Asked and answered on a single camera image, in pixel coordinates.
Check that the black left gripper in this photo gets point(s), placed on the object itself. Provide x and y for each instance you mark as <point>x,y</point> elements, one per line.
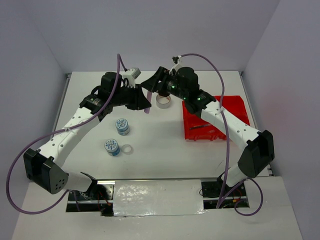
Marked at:
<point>139,101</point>

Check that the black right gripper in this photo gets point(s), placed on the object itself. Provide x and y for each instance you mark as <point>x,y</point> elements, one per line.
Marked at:
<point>151,84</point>

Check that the large grey tape roll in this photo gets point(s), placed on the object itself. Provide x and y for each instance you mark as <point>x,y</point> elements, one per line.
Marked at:
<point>163,102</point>

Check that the blue slime jar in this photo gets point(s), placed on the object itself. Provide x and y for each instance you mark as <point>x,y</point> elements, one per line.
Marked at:
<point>122,126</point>
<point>112,147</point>

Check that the small clear tape roll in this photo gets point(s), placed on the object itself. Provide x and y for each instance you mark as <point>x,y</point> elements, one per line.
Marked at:
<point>127,149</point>

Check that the blue gel pen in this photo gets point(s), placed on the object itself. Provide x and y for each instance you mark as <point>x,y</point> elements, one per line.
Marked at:
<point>197,127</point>

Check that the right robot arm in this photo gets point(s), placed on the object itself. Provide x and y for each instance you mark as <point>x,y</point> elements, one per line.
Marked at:
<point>257,146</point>

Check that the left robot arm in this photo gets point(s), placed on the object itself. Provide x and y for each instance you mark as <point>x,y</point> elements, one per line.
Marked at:
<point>44,166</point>

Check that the red bin front left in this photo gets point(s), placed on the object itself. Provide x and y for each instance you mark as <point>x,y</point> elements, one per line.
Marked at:
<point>196,129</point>

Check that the red bin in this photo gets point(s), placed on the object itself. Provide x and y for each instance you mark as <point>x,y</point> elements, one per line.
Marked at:
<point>196,129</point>
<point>235,105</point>

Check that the red bin back right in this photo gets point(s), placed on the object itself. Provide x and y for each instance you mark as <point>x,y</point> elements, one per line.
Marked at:
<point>235,105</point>

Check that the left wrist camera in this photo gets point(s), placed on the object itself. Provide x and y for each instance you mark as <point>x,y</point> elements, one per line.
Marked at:
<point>129,76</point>

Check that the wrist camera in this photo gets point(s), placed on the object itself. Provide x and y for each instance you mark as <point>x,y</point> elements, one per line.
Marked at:
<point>177,64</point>
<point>129,76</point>

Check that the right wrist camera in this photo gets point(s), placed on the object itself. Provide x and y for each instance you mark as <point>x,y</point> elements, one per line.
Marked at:
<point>177,64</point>

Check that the metal base rail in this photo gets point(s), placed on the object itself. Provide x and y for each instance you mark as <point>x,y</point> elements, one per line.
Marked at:
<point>102,202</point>

